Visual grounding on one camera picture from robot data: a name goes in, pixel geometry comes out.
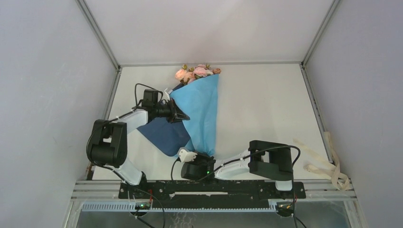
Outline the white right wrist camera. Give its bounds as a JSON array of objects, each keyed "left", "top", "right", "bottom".
[{"left": 177, "top": 147, "right": 197, "bottom": 163}]

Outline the cream ribbon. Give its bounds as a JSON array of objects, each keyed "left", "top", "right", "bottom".
[{"left": 293, "top": 131, "right": 352, "bottom": 191}]

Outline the pink fake rose stem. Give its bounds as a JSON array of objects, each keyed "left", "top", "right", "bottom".
[
  {"left": 193, "top": 65, "right": 214, "bottom": 79},
  {"left": 182, "top": 72, "right": 196, "bottom": 85},
  {"left": 174, "top": 64, "right": 188, "bottom": 81}
]

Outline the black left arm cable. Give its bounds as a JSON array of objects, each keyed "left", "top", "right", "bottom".
[{"left": 86, "top": 83, "right": 164, "bottom": 186}]

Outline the blue wrapping paper sheet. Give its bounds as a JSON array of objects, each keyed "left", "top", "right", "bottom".
[{"left": 137, "top": 74, "right": 219, "bottom": 157}]

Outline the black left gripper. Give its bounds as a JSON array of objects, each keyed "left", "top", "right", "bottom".
[{"left": 153, "top": 98, "right": 190, "bottom": 124}]

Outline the white cable duct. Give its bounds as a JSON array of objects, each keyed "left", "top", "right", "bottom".
[{"left": 81, "top": 201, "right": 278, "bottom": 212}]

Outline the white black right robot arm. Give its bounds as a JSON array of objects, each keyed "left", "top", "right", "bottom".
[{"left": 177, "top": 140, "right": 301, "bottom": 198}]

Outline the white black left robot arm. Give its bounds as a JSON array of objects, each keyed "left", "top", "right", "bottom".
[{"left": 86, "top": 89, "right": 190, "bottom": 198}]

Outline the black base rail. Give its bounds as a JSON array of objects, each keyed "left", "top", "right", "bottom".
[{"left": 118, "top": 180, "right": 307, "bottom": 210}]

